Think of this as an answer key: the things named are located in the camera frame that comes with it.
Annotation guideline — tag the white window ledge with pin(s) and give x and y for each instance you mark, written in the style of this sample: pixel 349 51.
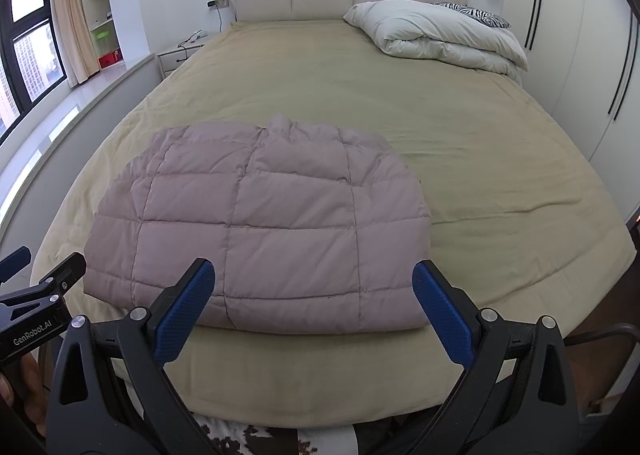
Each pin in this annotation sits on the white window ledge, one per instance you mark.
pixel 75 120

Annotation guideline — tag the white folded duvet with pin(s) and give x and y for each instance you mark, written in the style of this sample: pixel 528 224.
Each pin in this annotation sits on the white folded duvet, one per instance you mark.
pixel 425 35

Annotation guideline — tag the beige bedspread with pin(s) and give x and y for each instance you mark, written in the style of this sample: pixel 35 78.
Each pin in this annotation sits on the beige bedspread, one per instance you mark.
pixel 475 160

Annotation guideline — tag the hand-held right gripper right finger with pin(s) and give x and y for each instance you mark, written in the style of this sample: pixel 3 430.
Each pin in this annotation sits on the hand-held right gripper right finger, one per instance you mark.
pixel 445 320

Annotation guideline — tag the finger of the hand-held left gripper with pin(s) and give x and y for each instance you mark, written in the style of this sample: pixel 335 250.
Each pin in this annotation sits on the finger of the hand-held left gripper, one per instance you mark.
pixel 14 259
pixel 65 271

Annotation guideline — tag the white nightstand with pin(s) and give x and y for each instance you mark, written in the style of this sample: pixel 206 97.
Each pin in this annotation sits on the white nightstand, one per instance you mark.
pixel 172 60

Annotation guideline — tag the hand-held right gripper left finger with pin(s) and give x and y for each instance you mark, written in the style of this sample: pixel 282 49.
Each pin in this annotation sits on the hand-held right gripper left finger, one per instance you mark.
pixel 182 320

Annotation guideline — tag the green container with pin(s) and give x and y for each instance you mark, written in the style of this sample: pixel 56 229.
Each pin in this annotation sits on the green container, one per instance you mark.
pixel 103 35

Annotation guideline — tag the red box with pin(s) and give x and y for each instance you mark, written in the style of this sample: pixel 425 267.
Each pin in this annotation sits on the red box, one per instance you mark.
pixel 110 60

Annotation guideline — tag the black framed window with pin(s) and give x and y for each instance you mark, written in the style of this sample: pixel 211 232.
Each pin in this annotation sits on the black framed window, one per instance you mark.
pixel 30 35

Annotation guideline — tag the wall socket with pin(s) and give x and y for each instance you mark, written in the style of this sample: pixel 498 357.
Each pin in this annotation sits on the wall socket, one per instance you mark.
pixel 218 2

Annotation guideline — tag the zebra print pillow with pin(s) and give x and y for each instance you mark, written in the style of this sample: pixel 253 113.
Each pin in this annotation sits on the zebra print pillow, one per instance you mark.
pixel 480 16

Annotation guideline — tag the beige curtain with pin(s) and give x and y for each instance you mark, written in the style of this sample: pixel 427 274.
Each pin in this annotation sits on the beige curtain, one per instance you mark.
pixel 75 10

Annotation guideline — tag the mauve quilted puffer jacket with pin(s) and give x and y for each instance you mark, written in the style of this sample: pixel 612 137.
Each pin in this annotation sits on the mauve quilted puffer jacket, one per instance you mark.
pixel 260 225

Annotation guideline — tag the brown and white cowhide rug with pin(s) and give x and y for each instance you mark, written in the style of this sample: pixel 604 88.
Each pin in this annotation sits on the brown and white cowhide rug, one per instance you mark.
pixel 270 442

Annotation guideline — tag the person's left hand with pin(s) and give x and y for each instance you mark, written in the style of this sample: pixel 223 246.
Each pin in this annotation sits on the person's left hand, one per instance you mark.
pixel 35 387

